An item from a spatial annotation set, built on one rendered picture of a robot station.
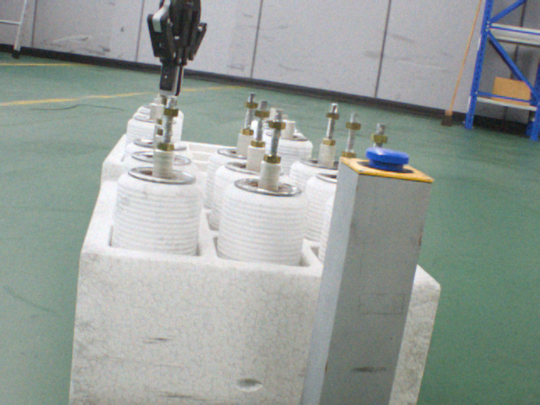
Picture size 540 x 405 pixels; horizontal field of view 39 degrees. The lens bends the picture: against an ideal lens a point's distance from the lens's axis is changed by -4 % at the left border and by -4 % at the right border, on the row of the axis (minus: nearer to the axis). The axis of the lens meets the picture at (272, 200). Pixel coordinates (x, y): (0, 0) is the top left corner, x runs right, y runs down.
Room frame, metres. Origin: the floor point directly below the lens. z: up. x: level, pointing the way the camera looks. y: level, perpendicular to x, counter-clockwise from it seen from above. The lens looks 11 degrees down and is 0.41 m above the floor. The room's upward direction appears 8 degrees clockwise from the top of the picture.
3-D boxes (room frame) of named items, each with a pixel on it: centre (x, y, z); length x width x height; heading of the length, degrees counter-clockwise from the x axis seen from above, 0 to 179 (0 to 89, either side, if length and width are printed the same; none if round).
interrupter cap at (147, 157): (0.96, 0.14, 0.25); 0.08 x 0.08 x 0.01
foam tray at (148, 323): (0.98, 0.03, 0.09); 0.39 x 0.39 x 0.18; 10
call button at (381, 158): (0.71, -0.10, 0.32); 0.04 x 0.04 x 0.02
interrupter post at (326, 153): (1.11, -0.07, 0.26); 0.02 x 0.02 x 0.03
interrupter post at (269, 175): (0.86, 0.01, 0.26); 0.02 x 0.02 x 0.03
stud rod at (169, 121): (0.84, 0.12, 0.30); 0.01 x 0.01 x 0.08; 22
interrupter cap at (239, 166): (0.98, 0.03, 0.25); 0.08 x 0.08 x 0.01
